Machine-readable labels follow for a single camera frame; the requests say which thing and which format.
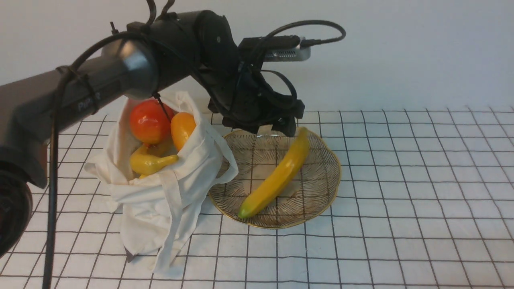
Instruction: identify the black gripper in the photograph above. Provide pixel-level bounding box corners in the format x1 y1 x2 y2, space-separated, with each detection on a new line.
207 69 305 137

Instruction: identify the white grid tablecloth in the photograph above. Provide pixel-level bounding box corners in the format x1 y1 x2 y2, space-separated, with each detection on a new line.
0 106 514 289

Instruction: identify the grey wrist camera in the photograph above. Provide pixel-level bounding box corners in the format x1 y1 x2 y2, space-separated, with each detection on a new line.
238 35 311 62

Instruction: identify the curved yellow banana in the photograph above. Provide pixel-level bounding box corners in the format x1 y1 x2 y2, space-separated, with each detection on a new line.
130 138 179 179

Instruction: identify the red-orange tomato fruit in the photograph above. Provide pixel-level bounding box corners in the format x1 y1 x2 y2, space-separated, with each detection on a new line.
130 99 175 145

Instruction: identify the white cloth bag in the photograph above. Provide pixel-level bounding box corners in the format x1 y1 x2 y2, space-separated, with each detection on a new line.
84 91 239 274

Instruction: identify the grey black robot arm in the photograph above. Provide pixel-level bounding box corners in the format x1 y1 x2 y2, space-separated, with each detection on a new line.
1 10 318 255

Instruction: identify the orange-yellow mango fruit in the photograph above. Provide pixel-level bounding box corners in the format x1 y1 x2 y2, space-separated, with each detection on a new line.
170 112 196 152

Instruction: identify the glass plate with gold rim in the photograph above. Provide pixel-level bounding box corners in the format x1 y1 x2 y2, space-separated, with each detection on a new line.
208 127 342 229

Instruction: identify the black cable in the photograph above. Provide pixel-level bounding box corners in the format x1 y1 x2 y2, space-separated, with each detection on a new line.
42 20 347 289

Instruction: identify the long yellow banana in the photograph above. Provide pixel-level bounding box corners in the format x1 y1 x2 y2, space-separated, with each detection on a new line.
237 127 310 218

